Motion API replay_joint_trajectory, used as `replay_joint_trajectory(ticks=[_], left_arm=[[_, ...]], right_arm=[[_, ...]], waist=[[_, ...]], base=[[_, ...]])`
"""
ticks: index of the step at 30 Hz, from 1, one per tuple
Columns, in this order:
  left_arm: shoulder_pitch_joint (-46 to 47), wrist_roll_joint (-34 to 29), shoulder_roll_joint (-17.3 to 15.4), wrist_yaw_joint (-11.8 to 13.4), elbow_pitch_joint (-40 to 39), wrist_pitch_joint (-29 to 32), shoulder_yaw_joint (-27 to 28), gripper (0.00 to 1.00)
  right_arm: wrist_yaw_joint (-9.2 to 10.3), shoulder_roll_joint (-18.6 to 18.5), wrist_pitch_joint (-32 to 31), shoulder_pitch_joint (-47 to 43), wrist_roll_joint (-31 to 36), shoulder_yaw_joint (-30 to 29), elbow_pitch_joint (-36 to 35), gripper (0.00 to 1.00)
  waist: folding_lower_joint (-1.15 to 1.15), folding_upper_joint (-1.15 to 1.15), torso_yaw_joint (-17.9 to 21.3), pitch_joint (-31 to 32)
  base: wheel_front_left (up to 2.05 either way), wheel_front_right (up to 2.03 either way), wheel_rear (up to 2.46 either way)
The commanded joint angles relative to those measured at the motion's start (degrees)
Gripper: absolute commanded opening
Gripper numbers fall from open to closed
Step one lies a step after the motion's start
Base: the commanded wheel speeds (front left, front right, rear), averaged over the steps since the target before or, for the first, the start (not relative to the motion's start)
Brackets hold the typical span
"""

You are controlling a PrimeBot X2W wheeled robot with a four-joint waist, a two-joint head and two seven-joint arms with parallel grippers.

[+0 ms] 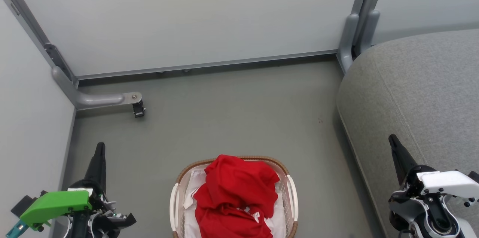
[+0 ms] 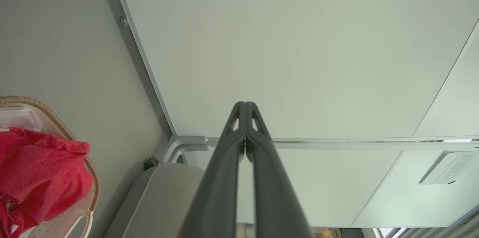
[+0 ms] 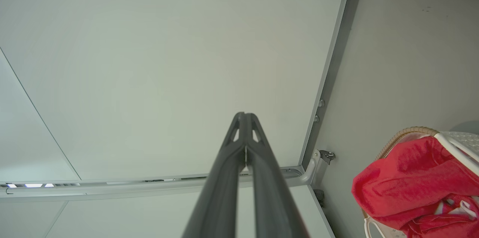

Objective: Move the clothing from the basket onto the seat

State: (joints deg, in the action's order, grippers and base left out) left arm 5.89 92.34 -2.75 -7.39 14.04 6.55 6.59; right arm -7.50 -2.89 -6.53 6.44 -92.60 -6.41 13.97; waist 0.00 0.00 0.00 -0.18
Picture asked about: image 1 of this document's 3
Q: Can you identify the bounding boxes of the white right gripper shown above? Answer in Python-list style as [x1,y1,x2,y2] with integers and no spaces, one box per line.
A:
[388,134,479,199]

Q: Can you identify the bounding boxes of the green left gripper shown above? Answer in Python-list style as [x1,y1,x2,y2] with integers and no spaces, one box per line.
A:
[21,142,113,230]

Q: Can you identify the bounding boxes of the grey fabric sofa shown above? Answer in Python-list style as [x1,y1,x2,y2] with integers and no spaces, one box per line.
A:
[336,28,479,238]

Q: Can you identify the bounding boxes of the grey partition foot bracket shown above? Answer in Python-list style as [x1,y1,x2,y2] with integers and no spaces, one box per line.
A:
[52,66,143,111]

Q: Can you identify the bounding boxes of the black cable teal plug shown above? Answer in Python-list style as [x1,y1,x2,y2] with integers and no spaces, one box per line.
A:
[5,219,30,238]

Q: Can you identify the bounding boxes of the woven laundry basket white handles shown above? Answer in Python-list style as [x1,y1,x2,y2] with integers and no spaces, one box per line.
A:
[170,156,299,238]

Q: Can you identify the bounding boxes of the grey partition corner post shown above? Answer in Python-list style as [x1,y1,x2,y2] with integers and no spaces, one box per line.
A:
[336,0,390,74]

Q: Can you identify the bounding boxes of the grey partition bottom rail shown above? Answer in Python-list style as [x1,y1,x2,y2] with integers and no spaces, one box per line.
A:
[76,49,338,80]

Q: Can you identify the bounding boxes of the grey slanted partition frame bar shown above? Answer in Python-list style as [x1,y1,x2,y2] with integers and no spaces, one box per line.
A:
[0,0,80,89]

